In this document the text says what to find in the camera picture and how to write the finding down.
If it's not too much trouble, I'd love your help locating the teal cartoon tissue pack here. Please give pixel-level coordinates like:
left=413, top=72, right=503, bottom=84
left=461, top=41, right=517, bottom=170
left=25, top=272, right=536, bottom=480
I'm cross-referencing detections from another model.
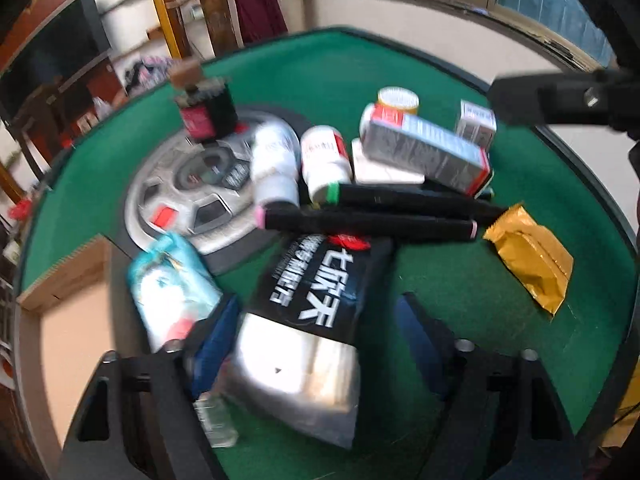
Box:
left=127, top=232, right=222, bottom=352

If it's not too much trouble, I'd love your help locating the black silver snack pouch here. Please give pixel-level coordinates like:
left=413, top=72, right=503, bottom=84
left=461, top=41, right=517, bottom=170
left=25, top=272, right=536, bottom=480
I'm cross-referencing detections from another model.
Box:
left=220, top=234, right=392, bottom=448

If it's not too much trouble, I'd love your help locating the gold foil packet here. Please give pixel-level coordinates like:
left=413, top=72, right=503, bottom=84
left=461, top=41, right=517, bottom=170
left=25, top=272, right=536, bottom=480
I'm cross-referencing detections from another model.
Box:
left=483, top=204, right=574, bottom=316

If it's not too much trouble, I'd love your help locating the small white medicine box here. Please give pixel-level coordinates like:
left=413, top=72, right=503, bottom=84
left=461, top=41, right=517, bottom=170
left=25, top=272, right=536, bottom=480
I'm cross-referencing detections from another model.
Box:
left=454, top=101, right=498, bottom=152

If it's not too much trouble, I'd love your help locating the black marker pink cap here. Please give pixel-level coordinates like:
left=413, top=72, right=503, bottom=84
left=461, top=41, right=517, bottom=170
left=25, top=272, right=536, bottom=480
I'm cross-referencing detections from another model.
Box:
left=255, top=206, right=478, bottom=244

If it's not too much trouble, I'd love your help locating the black marker green cap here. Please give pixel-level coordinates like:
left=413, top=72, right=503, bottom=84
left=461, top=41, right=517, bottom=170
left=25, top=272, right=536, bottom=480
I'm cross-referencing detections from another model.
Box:
left=318, top=183, right=508, bottom=224

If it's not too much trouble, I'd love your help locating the white square charger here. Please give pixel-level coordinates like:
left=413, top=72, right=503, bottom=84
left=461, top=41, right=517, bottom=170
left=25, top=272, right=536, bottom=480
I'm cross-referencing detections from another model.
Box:
left=352, top=139, right=425, bottom=185

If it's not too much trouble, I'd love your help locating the red grey medicine box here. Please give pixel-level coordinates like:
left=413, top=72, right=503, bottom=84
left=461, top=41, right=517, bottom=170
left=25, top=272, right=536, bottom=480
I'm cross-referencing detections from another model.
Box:
left=360, top=103, right=494, bottom=197

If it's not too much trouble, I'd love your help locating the yellow cap pill bottle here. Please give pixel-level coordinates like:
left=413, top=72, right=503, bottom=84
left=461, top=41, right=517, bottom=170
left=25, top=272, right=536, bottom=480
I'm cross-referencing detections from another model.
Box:
left=378, top=87, right=420, bottom=115

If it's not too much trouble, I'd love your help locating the white pill bottle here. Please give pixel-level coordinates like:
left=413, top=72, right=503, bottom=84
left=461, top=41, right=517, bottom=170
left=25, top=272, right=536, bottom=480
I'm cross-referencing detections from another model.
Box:
left=250, top=122, right=300, bottom=207

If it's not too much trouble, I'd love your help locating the white bottle red label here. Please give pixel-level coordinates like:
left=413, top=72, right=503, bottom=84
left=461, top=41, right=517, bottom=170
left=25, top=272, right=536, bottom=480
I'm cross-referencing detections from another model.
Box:
left=300, top=125, right=352, bottom=203

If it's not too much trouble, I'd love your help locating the cardboard box tray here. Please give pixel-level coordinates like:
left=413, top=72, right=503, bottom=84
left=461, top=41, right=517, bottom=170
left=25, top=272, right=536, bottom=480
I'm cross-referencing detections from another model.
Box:
left=16, top=235, right=132, bottom=454

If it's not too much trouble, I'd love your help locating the dark ink bottle cork stopper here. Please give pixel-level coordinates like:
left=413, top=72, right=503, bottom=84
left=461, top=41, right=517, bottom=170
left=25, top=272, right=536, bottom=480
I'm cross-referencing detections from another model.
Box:
left=168, top=58, right=239, bottom=142

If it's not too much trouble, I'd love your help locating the pile of clothes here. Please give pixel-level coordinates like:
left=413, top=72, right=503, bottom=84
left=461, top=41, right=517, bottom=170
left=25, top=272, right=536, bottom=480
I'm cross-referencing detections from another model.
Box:
left=124, top=55, right=175, bottom=96

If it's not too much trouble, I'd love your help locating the wooden armchair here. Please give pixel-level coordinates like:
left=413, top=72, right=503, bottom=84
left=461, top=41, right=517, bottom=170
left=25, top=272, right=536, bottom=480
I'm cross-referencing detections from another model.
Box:
left=165, top=0, right=243, bottom=58

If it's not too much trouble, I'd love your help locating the black flat television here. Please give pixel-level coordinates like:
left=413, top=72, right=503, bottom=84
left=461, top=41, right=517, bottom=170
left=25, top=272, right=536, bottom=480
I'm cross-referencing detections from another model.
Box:
left=1, top=0, right=111, bottom=122

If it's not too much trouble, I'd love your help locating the maroon cloth on chair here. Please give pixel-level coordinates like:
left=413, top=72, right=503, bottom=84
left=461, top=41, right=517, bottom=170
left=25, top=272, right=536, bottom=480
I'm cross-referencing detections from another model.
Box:
left=234, top=0, right=288, bottom=46

